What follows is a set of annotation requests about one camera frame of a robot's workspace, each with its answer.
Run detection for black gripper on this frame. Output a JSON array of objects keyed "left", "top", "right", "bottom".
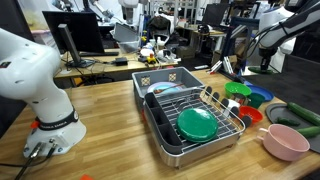
[{"left": 258, "top": 45, "right": 279, "bottom": 72}]

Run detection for green pepper with curled stem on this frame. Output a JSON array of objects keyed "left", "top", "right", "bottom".
[{"left": 247, "top": 65, "right": 275, "bottom": 75}]

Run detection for bright green bowl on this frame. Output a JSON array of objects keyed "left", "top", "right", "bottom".
[{"left": 223, "top": 81, "right": 253, "bottom": 100}]

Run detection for orange bowl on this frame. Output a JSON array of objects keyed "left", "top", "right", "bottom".
[{"left": 238, "top": 105, "right": 265, "bottom": 125}]

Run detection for slim dark green pepper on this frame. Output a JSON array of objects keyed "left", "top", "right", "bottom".
[{"left": 275, "top": 116, "right": 301, "bottom": 127}]

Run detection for pink mug bowl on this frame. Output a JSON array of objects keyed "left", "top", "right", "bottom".
[{"left": 256, "top": 123, "right": 311, "bottom": 163}]

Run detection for green plate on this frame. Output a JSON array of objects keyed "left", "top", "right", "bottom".
[{"left": 175, "top": 107, "right": 220, "bottom": 144}]

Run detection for pale blue plate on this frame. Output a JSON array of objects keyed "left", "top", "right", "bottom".
[{"left": 146, "top": 81, "right": 184, "bottom": 96}]

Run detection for metal cup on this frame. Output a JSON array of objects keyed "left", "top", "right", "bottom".
[{"left": 230, "top": 92, "right": 248, "bottom": 106}]

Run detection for grey round tray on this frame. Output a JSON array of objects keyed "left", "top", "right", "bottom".
[{"left": 265, "top": 102, "right": 320, "bottom": 155}]

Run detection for white plastic cup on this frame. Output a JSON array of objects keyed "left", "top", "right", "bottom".
[{"left": 226, "top": 98, "right": 242, "bottom": 118}]

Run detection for long green cucumber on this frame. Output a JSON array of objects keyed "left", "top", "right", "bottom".
[{"left": 286, "top": 101, "right": 320, "bottom": 127}]

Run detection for short green cucumber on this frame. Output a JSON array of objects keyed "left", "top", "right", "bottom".
[{"left": 296, "top": 125, "right": 320, "bottom": 139}]

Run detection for grey plastic bin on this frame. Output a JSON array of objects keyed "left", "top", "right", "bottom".
[{"left": 131, "top": 66, "right": 206, "bottom": 113}]

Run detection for yellow toy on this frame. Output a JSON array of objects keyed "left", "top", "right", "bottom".
[{"left": 146, "top": 52, "right": 158, "bottom": 65}]

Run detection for grey dish drying rack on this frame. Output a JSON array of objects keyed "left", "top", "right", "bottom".
[{"left": 142, "top": 86, "right": 247, "bottom": 169}]

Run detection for clear plastic storage box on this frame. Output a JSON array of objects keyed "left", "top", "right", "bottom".
[{"left": 112, "top": 22, "right": 141, "bottom": 54}]

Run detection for black power brick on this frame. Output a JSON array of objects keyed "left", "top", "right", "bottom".
[{"left": 114, "top": 56, "right": 130, "bottom": 67}]

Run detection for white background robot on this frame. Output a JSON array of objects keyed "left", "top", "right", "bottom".
[{"left": 117, "top": 0, "right": 140, "bottom": 25}]

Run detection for wooden office desk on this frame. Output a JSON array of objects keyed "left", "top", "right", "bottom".
[{"left": 52, "top": 47, "right": 180, "bottom": 82}]

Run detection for black keyboard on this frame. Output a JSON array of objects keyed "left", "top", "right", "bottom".
[{"left": 78, "top": 50, "right": 120, "bottom": 58}]

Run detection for black computer monitor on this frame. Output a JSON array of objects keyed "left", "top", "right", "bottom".
[{"left": 41, "top": 10, "right": 106, "bottom": 69}]

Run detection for black camera stand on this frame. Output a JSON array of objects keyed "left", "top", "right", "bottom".
[{"left": 206, "top": 16, "right": 248, "bottom": 85}]

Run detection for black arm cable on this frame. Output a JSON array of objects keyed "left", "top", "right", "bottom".
[{"left": 252, "top": 9, "right": 320, "bottom": 52}]

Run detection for red handled utensil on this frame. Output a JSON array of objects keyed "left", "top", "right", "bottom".
[{"left": 152, "top": 82, "right": 185, "bottom": 95}]

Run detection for robot base cables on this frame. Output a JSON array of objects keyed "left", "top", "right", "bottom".
[{"left": 0, "top": 141, "right": 58, "bottom": 180}]

